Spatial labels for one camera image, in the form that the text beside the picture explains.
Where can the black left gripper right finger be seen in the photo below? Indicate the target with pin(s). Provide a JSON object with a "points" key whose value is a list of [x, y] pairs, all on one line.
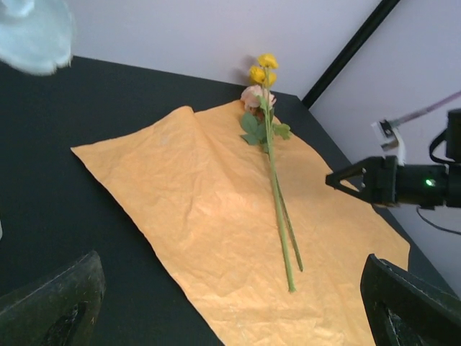
{"points": [[403, 309]]}

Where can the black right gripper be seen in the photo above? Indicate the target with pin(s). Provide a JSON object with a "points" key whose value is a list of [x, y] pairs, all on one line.
{"points": [[371, 180]]}

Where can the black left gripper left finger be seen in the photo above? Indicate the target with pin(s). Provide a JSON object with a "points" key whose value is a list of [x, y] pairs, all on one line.
{"points": [[60, 308]]}

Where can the peach rose flower stem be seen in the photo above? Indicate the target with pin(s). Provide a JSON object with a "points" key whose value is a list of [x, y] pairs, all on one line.
{"points": [[253, 125]]}

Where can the yellow poppy flower stem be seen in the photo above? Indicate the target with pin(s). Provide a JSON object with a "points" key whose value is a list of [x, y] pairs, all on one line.
{"points": [[262, 75]]}

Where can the orange wrapping paper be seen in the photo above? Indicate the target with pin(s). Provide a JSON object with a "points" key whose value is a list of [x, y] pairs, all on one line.
{"points": [[203, 199]]}

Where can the light blue peony stem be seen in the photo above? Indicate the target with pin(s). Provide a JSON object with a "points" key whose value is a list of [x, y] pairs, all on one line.
{"points": [[37, 37]]}

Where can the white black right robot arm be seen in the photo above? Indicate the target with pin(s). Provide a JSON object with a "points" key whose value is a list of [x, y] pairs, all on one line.
{"points": [[438, 184]]}

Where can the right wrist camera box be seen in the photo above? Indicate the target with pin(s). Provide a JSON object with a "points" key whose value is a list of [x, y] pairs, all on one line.
{"points": [[389, 138]]}

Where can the black right frame post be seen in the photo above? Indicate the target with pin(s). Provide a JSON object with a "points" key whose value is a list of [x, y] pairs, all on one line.
{"points": [[360, 37]]}

